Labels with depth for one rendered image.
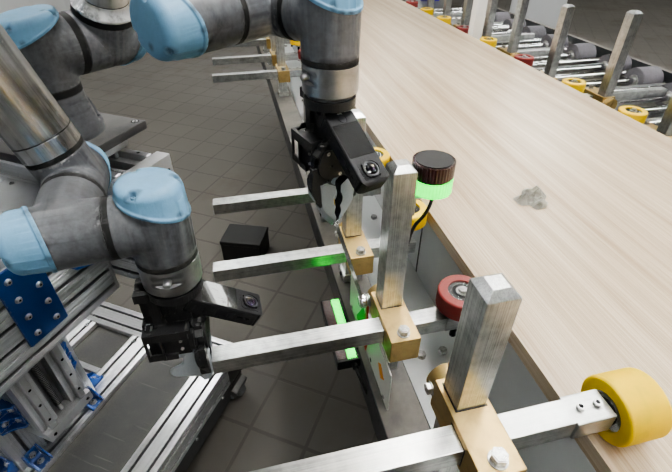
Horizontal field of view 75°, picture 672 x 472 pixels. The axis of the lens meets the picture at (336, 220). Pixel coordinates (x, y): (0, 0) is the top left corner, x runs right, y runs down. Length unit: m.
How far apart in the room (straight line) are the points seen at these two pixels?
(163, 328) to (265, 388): 1.10
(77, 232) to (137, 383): 1.09
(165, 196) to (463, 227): 0.60
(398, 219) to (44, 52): 0.69
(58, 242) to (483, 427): 0.49
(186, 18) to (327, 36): 0.15
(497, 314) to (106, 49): 0.86
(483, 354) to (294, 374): 1.32
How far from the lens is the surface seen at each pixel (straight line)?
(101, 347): 1.73
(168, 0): 0.53
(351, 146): 0.58
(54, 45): 0.99
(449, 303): 0.74
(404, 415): 0.85
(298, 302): 1.97
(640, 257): 0.98
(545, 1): 6.79
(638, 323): 0.84
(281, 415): 1.66
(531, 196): 1.04
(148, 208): 0.51
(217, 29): 0.55
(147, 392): 1.56
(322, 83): 0.57
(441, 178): 0.61
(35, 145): 0.63
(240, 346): 0.73
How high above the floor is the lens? 1.43
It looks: 36 degrees down
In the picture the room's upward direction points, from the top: straight up
